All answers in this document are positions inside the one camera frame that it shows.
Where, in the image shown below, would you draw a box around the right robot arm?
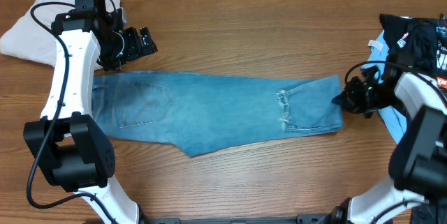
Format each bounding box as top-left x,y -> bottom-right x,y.
320,54 -> 446,223

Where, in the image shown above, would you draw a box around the black printed t-shirt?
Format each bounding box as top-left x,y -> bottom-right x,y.
379,14 -> 446,93

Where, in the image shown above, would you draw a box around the light blue garment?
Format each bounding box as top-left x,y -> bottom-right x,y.
368,31 -> 407,144

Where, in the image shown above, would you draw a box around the folded beige trousers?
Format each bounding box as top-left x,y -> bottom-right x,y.
0,0 -> 123,68

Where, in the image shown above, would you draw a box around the blue denim jeans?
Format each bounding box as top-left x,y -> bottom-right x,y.
92,71 -> 343,156

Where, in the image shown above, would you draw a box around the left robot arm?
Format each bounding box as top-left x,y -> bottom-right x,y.
23,0 -> 157,223

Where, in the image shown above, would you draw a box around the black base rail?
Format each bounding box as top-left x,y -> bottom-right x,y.
144,214 -> 330,224

